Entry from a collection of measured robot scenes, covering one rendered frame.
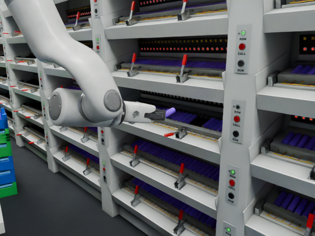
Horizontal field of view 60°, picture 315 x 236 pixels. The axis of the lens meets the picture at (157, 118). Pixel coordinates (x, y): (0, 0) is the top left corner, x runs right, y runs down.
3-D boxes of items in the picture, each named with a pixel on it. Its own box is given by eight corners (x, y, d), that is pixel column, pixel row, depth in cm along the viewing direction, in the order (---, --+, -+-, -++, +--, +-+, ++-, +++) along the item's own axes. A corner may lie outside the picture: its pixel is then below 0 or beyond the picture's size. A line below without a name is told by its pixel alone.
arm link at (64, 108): (116, 90, 65) (95, 97, 72) (65, 82, 56) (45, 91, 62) (118, 124, 64) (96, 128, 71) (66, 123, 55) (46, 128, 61)
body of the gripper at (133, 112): (126, 99, 66) (159, 102, 74) (103, 94, 73) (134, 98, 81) (122, 129, 67) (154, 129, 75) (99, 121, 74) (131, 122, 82)
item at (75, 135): (101, 159, 138) (93, 136, 132) (51, 133, 181) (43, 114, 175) (131, 139, 149) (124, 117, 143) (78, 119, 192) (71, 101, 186)
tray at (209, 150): (222, 165, 84) (218, 140, 80) (110, 126, 127) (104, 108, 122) (254, 134, 95) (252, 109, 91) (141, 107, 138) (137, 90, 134)
